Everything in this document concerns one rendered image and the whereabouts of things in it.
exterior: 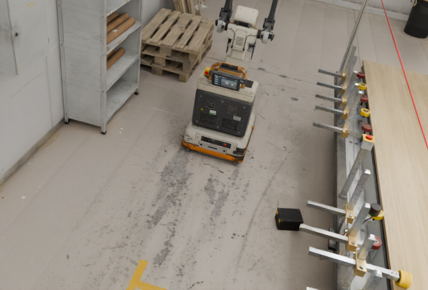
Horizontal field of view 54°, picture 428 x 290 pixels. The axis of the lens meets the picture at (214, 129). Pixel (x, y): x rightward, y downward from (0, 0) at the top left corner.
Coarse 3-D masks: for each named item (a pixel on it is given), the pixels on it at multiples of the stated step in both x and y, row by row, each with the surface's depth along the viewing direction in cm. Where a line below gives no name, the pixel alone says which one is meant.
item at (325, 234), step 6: (300, 228) 244; (306, 228) 243; (312, 228) 244; (312, 234) 244; (318, 234) 243; (324, 234) 242; (330, 234) 242; (336, 234) 243; (336, 240) 242; (342, 240) 241; (360, 246) 240
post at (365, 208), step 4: (364, 204) 230; (368, 204) 230; (360, 208) 235; (364, 208) 230; (368, 208) 229; (360, 212) 233; (364, 212) 231; (368, 212) 231; (360, 216) 233; (364, 216) 233; (356, 220) 237; (360, 220) 235; (356, 224) 237; (360, 224) 236; (352, 228) 241; (356, 228) 239; (352, 232) 241; (356, 232) 240
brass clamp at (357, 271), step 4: (356, 252) 219; (356, 256) 217; (356, 260) 215; (360, 260) 215; (364, 260) 216; (356, 264) 213; (360, 264) 213; (364, 264) 214; (356, 268) 211; (364, 268) 211; (356, 272) 212; (360, 272) 211; (364, 272) 211; (360, 276) 213
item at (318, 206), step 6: (306, 204) 267; (312, 204) 264; (318, 204) 265; (324, 210) 265; (330, 210) 264; (336, 210) 263; (342, 210) 264; (342, 216) 264; (354, 216) 261; (366, 222) 262; (372, 222) 261
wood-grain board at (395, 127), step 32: (384, 64) 449; (384, 96) 388; (416, 96) 398; (384, 128) 341; (416, 128) 349; (384, 160) 304; (416, 160) 310; (384, 192) 274; (416, 192) 279; (384, 224) 251; (416, 224) 254; (416, 256) 233; (416, 288) 215
